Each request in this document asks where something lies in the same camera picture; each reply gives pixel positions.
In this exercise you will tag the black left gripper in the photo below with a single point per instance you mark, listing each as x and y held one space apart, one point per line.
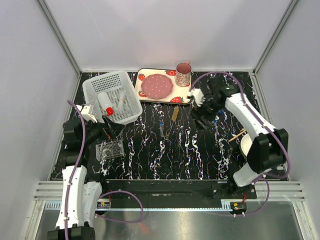
112 129

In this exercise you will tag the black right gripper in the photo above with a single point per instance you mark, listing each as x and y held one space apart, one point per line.
200 111

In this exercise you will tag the brown test tube brush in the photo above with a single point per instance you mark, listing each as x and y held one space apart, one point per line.
173 119

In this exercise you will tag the white red-capped wash bottle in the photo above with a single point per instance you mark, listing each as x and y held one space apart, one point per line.
105 103

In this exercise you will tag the wooden test tube clamp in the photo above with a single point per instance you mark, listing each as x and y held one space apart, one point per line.
243 131

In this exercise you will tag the bundle of plastic pipettes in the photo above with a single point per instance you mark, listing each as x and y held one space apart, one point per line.
121 103

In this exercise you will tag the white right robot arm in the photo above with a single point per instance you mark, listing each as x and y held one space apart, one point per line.
269 145

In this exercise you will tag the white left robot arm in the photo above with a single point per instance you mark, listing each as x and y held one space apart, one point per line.
80 192

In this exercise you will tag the clear test tube rack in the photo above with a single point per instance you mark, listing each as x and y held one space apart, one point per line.
109 150

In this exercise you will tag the white plastic mesh basket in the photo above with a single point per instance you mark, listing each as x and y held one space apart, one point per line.
113 83

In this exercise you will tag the white ceramic bowl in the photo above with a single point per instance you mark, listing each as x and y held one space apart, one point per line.
245 145

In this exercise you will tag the pink floral mug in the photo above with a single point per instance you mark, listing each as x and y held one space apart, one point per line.
183 74

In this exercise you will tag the strawberry pattern tray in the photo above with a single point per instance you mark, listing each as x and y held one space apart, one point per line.
178 95

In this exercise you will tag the pink polka dot plate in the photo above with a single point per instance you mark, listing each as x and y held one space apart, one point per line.
157 86

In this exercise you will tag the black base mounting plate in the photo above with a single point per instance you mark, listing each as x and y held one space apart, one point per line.
217 189

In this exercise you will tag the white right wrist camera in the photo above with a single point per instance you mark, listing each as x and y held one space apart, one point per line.
197 95

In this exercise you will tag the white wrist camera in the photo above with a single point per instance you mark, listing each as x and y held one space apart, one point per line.
86 111
197 95

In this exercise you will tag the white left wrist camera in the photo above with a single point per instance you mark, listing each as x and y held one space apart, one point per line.
86 111

